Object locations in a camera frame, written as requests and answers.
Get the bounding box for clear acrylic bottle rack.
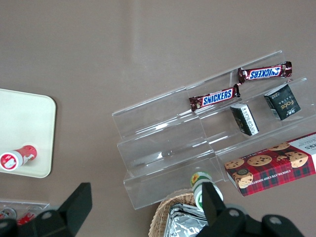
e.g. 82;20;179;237
0;199;50;224

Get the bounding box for oval wicker basket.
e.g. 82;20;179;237
148;188;210;237

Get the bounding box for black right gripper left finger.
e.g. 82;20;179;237
17;182;93;237

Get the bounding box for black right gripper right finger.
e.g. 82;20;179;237
197;182;263;237

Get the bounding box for red-lidded small drink bottle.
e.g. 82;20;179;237
0;144;39;172

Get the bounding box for small black snack box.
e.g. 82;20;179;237
264;83;301;121
230;103;260;136

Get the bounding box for green-lidded white yogurt bottle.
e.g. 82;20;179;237
190;171;224;213

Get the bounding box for Snickers chocolate bar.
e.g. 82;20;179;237
237;61;294;84
189;83;241;112

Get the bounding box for beige plastic serving tray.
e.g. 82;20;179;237
0;88;57;179

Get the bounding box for stacked foil containers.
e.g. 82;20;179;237
168;203;211;237

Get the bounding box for clear acrylic stepped stand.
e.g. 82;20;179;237
111;49;316;211

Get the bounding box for red tartan cookie box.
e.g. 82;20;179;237
224;131;316;198

